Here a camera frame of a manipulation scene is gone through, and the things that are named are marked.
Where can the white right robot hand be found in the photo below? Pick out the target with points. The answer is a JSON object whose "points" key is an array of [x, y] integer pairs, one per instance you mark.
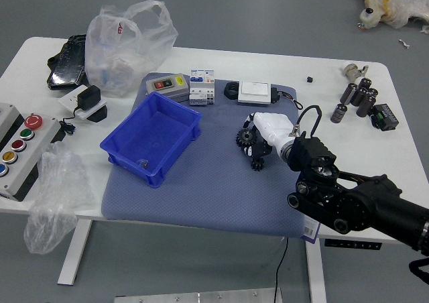
{"points": [[273, 125]]}

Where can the big black gear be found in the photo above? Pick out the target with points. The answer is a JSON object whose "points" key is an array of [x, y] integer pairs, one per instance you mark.
{"points": [[246, 136]]}

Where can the small black gear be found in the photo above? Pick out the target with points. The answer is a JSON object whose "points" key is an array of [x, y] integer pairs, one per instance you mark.
{"points": [[257, 165]]}

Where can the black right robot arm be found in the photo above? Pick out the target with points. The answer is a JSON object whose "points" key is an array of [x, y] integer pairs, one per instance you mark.
{"points": [[368, 199]]}

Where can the blue plastic box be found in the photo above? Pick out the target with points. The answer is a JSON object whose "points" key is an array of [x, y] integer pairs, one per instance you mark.
{"points": [[134, 142]]}

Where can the grey control box coloured buttons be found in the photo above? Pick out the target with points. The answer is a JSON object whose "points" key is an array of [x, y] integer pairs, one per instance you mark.
{"points": [[33, 142]]}

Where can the small black electronic module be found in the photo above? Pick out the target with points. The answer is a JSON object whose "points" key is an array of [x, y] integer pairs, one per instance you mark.
{"points": [[275, 96]]}

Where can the dark cylindrical capacitor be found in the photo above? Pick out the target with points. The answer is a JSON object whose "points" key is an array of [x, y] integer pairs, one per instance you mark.
{"points": [[338, 113], [372, 92], [348, 93], [359, 96], [365, 82], [365, 106]]}

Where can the white circuit breaker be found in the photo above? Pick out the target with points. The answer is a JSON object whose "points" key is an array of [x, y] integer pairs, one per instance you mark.
{"points": [[201, 92]]}

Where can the blue-grey cushion mat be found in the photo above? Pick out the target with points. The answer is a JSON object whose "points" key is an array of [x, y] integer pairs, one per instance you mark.
{"points": [[218, 189]]}

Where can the white ceramic lamp socket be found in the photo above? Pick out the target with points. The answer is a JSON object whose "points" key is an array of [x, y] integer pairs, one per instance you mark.
{"points": [[351, 71]]}

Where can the purple and white tag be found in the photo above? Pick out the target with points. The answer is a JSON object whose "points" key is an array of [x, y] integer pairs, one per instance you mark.
{"points": [[311, 231]]}

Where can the black terminal block green parts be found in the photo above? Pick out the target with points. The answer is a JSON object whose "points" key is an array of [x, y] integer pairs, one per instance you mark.
{"points": [[385, 117]]}

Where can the small metal screws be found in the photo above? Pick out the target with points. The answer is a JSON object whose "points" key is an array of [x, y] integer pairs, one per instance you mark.
{"points": [[144, 164]]}

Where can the black desk control panel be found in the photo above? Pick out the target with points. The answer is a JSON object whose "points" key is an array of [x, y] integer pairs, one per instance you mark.
{"points": [[352, 244]]}

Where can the white table leg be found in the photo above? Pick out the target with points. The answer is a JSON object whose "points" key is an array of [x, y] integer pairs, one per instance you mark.
{"points": [[75, 252], [315, 273]]}

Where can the white paper scrap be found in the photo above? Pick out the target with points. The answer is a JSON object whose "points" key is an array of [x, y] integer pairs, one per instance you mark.
{"points": [[404, 44]]}

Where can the large clear plastic bag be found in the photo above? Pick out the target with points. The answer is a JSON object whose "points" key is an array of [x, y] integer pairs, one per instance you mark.
{"points": [[114, 58]]}

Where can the plush toy in plastic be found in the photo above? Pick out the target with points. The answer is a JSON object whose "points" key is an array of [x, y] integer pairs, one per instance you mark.
{"points": [[395, 1]]}

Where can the black socket stand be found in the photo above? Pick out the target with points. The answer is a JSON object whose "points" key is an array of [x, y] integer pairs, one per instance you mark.
{"points": [[99, 115]]}

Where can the black power adapter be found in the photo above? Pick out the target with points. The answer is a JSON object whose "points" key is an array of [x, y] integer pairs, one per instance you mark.
{"points": [[88, 97]]}

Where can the white socket plate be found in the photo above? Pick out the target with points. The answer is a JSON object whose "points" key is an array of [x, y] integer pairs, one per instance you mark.
{"points": [[68, 100]]}

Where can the black plastic tray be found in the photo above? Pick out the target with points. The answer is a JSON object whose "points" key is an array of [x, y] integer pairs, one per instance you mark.
{"points": [[67, 65]]}

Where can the crumpled clear plastic bag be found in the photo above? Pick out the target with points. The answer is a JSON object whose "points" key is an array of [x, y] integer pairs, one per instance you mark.
{"points": [[53, 195]]}

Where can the white wall switch panel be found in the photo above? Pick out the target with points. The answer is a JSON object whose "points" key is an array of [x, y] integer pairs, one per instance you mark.
{"points": [[253, 92]]}

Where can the grey push-button switch box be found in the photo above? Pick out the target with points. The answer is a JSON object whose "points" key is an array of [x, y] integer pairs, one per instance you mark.
{"points": [[167, 85]]}

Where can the metal base plate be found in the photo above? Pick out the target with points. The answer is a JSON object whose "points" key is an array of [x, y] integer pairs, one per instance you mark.
{"points": [[201, 297]]}

